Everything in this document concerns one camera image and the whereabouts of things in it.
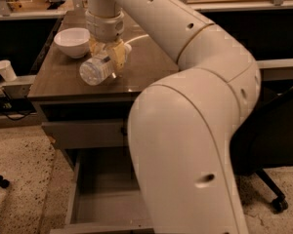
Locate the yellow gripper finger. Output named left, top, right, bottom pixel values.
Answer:
left=89, top=36, right=105, bottom=56
left=105, top=40, right=126, bottom=72

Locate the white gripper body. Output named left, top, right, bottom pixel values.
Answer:
left=85, top=11, right=124, bottom=43

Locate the clear plastic water bottle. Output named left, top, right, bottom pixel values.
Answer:
left=79, top=43, right=133, bottom=87

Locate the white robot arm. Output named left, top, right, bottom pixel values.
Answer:
left=87, top=0, right=261, bottom=234

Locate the grey drawer cabinet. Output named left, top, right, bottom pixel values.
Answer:
left=28, top=17, right=178, bottom=234

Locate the open grey lower drawer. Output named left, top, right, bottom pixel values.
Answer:
left=50, top=147, right=154, bottom=234

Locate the white ceramic bowl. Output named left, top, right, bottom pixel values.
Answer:
left=54, top=27, right=90, bottom=59

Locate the white paper cup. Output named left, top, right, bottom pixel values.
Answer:
left=0, top=59, right=17, bottom=82

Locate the black office chair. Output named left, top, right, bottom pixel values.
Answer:
left=230, top=87, right=293, bottom=213

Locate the grey upper drawer with handle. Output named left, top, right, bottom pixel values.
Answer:
left=42, top=120, right=127, bottom=150

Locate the black power strip with cable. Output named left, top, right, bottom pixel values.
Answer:
left=0, top=87, right=36, bottom=121

